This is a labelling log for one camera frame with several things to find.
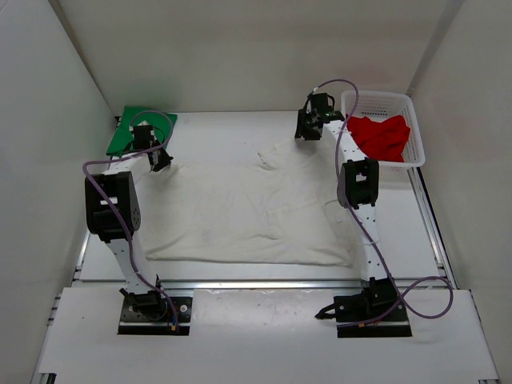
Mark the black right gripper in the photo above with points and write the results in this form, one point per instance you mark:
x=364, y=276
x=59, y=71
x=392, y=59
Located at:
x=302, y=133

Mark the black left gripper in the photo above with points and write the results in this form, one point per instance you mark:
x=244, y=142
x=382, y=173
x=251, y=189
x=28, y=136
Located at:
x=165, y=162

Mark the green t shirt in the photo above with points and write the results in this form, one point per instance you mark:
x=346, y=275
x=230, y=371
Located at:
x=133, y=115

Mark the white t shirt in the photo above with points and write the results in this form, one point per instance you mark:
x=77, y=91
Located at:
x=281, y=210

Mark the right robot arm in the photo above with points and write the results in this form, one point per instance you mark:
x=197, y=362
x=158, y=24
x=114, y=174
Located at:
x=357, y=192

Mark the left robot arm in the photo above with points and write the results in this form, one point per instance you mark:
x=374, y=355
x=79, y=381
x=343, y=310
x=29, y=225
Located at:
x=113, y=214

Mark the white plastic basket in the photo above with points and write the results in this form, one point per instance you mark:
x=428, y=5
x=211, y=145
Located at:
x=381, y=105

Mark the red t shirt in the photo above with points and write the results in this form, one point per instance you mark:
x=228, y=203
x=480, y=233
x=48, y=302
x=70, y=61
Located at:
x=384, y=141

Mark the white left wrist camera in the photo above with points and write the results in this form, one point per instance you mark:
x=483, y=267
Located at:
x=142, y=123

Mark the aluminium table rail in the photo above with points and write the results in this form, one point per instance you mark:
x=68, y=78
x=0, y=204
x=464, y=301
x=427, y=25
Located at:
x=273, y=284

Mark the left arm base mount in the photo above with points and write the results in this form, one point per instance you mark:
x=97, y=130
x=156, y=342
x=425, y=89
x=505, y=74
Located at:
x=150, y=314

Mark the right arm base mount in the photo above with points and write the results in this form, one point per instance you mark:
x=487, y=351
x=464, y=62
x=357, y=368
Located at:
x=375, y=312

